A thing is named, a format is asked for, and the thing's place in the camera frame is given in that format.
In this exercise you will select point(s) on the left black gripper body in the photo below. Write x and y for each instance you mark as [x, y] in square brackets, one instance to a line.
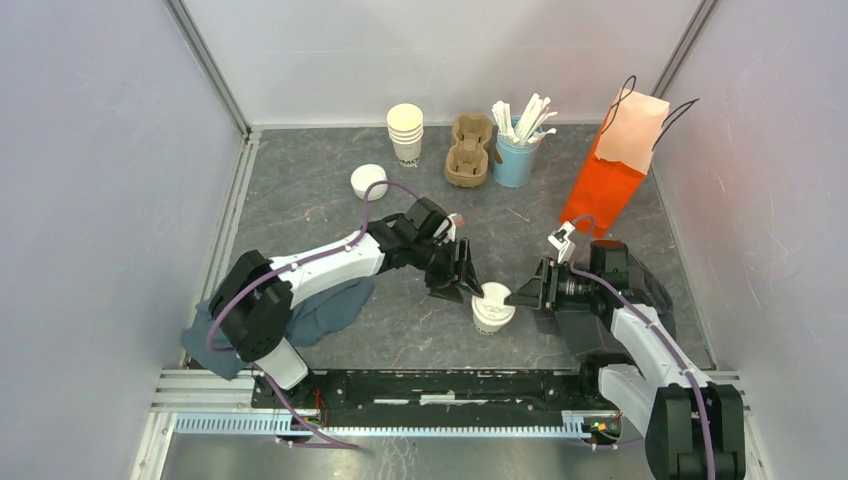
[441, 269]

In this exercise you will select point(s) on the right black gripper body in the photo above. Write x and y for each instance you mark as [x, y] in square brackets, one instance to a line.
[573, 287]

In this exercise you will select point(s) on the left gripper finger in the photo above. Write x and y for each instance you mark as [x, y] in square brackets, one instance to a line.
[451, 293]
[468, 278]

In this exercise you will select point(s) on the lidded white coffee cup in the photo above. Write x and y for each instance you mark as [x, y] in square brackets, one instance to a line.
[490, 313]

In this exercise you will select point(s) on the stack of white lids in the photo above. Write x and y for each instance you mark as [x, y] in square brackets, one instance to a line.
[366, 180]

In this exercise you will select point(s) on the orange paper bag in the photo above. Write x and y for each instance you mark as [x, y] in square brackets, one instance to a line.
[619, 158]

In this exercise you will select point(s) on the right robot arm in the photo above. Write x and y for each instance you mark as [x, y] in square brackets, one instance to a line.
[692, 427]

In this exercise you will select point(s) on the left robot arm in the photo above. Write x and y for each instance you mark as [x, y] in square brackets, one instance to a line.
[254, 309]

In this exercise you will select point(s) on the dark grey checked cloth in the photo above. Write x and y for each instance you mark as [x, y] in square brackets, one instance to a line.
[584, 330]

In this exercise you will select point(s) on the brown cardboard cup carrier stack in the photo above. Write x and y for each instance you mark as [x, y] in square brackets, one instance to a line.
[467, 160]

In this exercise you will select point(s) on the blue straw holder cup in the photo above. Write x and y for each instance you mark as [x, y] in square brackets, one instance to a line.
[513, 164]

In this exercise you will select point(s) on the blue-grey cloth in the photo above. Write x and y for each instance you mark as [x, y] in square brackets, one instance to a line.
[326, 312]

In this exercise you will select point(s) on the stack of paper cups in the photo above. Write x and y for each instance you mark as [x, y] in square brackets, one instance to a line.
[405, 128]

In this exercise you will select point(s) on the white wrapped straws bundle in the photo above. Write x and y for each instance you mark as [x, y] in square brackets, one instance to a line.
[528, 129]

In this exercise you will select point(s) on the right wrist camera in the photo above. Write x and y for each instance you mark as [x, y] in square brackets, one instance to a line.
[561, 240]

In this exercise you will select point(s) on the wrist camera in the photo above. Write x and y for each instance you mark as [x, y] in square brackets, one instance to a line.
[434, 218]
[561, 240]

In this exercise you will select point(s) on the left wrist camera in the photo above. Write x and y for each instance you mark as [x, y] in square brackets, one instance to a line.
[434, 218]

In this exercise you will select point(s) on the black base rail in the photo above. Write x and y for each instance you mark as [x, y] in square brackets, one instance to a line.
[462, 398]

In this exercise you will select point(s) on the white cable duct strip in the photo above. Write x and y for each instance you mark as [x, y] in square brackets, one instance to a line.
[279, 424]

